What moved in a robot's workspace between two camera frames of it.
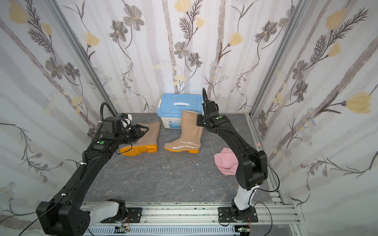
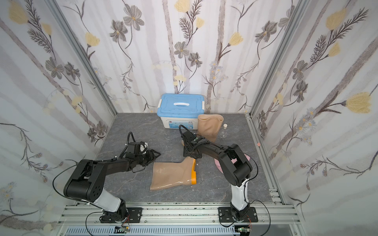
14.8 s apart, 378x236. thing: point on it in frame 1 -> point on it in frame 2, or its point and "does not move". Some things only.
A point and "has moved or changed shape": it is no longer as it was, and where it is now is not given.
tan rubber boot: x=147 y=143 -> x=167 y=175
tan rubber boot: x=191 y=135 has moved or changed shape
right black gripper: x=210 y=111 -> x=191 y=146
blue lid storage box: x=171 y=106 does not move
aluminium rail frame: x=206 y=214 does not move
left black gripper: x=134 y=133 -> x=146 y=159
